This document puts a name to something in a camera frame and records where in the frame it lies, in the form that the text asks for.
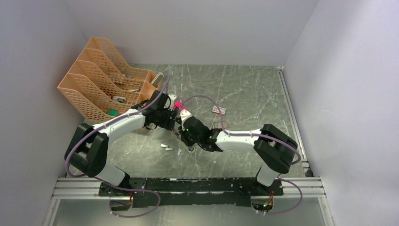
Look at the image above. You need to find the pink plastic staple remover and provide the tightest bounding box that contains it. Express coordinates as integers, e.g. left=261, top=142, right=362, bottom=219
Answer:
left=174, top=100, right=187, bottom=110

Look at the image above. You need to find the brown cardboard staple tray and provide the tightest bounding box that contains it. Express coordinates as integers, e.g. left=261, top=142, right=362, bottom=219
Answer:
left=212, top=121, right=228, bottom=129

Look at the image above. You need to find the red white staple box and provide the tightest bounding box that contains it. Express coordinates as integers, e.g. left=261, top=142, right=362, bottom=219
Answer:
left=212, top=105, right=226, bottom=116

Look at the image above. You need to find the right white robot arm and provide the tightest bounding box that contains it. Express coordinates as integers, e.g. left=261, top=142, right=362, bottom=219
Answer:
left=178, top=116, right=298, bottom=195

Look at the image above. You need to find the beige black stapler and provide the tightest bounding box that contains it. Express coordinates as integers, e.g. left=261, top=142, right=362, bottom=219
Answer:
left=171, top=130, right=197, bottom=153

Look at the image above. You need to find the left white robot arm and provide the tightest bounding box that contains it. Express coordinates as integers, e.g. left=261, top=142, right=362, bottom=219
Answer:
left=64, top=91, right=177, bottom=196

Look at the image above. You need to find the orange mesh file organizer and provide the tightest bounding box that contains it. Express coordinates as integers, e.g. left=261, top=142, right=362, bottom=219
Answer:
left=57, top=37, right=162, bottom=122

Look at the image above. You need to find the silver tape dispenser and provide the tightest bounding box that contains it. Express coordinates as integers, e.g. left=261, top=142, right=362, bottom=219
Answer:
left=112, top=96, right=127, bottom=104

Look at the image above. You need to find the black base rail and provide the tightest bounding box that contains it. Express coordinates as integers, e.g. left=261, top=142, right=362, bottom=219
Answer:
left=98, top=178, right=283, bottom=208

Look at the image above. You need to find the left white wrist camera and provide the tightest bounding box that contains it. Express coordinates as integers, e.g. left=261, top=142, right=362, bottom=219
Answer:
left=165, top=94, right=177, bottom=110

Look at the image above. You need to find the green round object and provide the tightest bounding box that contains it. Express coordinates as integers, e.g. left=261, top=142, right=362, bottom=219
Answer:
left=106, top=109, right=119, bottom=117

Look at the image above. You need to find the grey white device in organizer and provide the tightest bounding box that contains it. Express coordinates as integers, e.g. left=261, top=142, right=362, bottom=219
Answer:
left=151, top=73, right=164, bottom=87

